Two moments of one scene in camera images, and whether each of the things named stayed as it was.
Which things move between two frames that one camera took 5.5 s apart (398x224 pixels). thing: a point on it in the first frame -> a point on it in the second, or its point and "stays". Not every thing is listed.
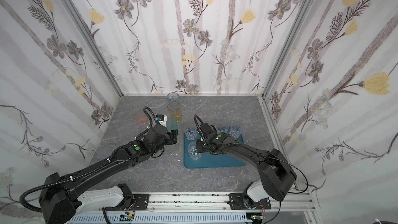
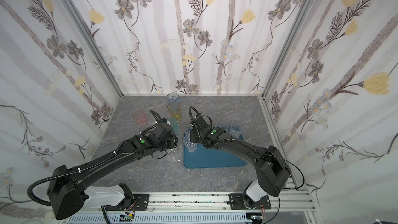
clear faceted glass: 234,131 stays
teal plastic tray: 210,159 stays
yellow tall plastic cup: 174,108 stays
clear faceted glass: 192,150 -> 192,147
